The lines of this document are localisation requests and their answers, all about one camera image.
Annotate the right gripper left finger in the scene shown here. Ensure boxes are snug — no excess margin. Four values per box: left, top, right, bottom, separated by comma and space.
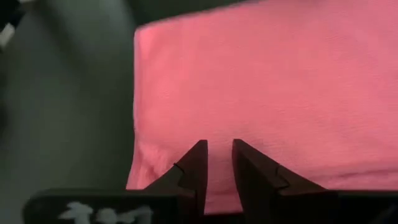
142, 139, 209, 216

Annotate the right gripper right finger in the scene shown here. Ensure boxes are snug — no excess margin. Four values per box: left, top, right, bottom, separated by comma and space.
231, 138, 327, 224

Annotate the pink microfiber towel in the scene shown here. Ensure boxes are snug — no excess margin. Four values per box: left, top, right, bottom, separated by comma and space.
126, 0, 398, 215

